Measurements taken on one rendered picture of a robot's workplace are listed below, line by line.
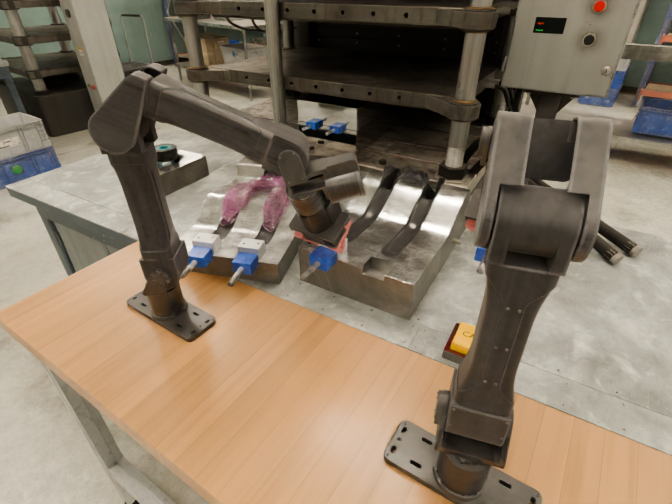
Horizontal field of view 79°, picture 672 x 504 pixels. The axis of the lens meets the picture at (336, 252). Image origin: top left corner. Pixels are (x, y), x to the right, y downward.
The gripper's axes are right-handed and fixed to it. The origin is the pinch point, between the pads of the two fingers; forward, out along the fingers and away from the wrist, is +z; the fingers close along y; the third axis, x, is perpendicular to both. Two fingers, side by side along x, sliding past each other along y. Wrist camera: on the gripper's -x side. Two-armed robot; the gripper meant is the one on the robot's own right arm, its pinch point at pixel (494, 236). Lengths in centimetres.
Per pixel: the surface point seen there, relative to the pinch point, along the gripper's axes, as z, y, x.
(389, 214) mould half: 9.1, 25.2, -4.9
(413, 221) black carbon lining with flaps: 9.6, 19.2, -5.0
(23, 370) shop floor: 65, 164, 78
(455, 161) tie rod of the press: 36, 24, -49
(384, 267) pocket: 2.4, 18.3, 12.0
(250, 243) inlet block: -2, 47, 18
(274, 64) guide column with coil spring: 16, 98, -62
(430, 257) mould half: 4.1, 10.8, 6.0
